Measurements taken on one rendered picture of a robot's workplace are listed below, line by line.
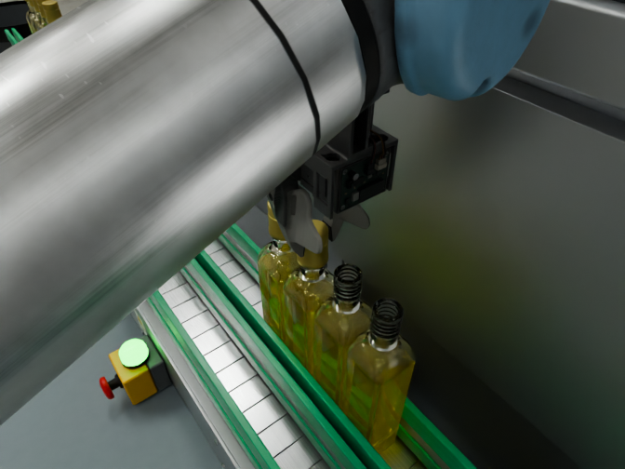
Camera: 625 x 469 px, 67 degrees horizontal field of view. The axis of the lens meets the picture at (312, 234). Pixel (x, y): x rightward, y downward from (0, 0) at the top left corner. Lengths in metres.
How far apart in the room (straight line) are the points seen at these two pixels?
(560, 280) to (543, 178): 0.10
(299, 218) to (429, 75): 0.31
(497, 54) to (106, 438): 0.81
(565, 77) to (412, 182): 0.20
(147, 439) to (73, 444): 0.12
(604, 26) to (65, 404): 0.88
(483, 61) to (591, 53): 0.24
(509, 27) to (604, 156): 0.24
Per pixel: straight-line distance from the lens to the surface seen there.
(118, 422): 0.89
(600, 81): 0.41
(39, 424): 0.94
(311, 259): 0.51
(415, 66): 0.16
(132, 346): 0.83
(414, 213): 0.56
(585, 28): 0.41
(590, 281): 0.46
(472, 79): 0.17
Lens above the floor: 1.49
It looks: 42 degrees down
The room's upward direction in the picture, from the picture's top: straight up
